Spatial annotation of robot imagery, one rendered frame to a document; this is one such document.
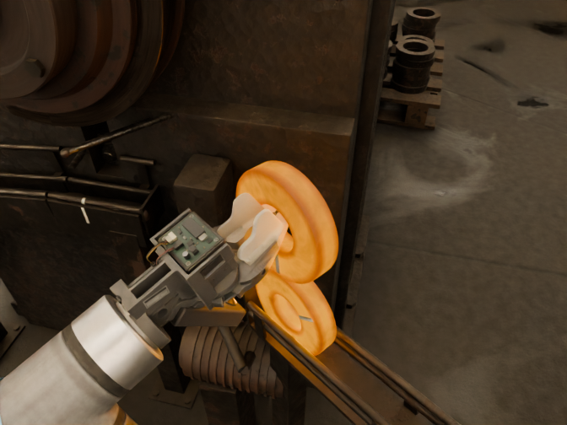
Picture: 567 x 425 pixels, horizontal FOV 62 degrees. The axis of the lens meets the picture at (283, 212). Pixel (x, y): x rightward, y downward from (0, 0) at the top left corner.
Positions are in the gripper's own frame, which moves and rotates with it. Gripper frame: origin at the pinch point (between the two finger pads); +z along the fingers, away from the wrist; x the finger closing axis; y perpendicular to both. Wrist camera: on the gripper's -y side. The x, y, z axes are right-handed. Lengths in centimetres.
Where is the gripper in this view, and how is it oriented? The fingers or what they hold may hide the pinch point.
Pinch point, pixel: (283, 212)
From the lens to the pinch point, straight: 55.8
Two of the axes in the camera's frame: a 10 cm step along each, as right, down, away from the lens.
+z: 7.2, -6.3, 2.8
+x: -6.6, -5.1, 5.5
